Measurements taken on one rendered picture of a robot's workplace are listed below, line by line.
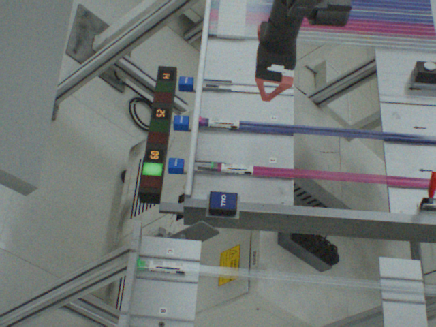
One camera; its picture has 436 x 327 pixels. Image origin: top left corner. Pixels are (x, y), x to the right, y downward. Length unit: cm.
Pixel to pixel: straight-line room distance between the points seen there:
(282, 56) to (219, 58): 35
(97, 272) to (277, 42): 59
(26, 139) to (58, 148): 90
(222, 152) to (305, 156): 56
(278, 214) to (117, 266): 34
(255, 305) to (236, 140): 39
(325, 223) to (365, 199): 78
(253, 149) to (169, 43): 146
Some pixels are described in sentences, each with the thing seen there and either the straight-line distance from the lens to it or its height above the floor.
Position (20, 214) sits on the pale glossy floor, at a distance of 213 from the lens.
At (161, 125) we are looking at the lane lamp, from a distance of 157.
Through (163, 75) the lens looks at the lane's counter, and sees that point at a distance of 167.
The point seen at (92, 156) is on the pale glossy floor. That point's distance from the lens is 238.
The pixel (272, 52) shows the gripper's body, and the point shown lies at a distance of 137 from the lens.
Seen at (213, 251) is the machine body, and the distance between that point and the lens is 184.
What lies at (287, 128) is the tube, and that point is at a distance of 155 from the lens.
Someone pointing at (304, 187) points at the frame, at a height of 66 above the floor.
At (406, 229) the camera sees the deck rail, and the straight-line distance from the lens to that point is 148.
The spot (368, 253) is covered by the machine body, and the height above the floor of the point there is 62.
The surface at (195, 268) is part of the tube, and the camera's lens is 127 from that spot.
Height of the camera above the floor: 160
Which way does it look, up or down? 35 degrees down
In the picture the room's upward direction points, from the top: 61 degrees clockwise
